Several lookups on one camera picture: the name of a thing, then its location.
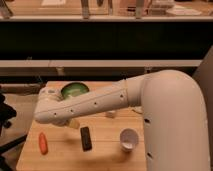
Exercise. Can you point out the crumpled white napkin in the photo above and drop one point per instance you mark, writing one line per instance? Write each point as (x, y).
(137, 109)

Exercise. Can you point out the white salt shaker bottle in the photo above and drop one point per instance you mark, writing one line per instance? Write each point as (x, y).
(111, 114)

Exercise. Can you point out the green ceramic bowl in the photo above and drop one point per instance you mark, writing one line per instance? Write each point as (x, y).
(74, 89)

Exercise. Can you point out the white ceramic cup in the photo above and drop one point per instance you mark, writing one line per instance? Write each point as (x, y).
(129, 139)

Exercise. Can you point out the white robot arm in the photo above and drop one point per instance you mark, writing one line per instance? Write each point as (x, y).
(175, 120)

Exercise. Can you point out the black rectangular remote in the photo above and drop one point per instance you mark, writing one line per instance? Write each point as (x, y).
(86, 139)

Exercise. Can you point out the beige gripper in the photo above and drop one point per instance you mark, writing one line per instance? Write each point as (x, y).
(73, 123)

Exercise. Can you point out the black office chair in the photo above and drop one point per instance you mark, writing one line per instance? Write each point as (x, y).
(6, 113)

